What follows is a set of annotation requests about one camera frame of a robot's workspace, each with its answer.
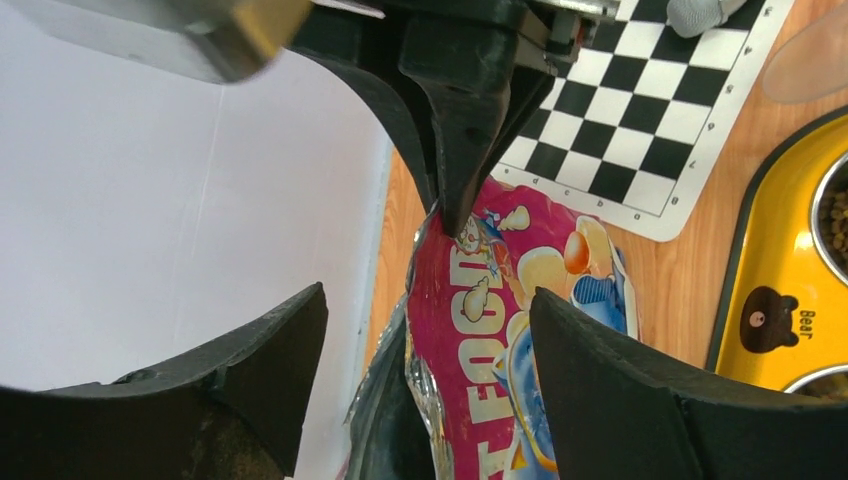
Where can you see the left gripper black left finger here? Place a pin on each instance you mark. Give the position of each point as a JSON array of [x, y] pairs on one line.
[[231, 408]]

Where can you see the clear plastic scoop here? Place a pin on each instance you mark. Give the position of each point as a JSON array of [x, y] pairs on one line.
[[813, 63]]

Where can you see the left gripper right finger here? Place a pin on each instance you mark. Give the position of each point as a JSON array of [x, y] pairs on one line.
[[620, 409]]

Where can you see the silver metal cylinder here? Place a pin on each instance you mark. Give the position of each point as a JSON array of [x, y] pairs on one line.
[[691, 18]]

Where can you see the black white checkerboard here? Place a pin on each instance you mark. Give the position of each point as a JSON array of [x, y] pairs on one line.
[[632, 131]]

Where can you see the brown pet food kibble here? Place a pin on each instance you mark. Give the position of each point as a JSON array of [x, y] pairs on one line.
[[832, 223]]

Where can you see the yellow double pet bowl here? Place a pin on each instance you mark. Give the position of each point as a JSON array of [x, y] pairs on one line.
[[781, 322]]

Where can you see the colourful pet food bag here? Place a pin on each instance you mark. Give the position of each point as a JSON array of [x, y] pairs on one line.
[[452, 391]]

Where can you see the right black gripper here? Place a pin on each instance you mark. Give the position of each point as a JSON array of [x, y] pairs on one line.
[[450, 137]]

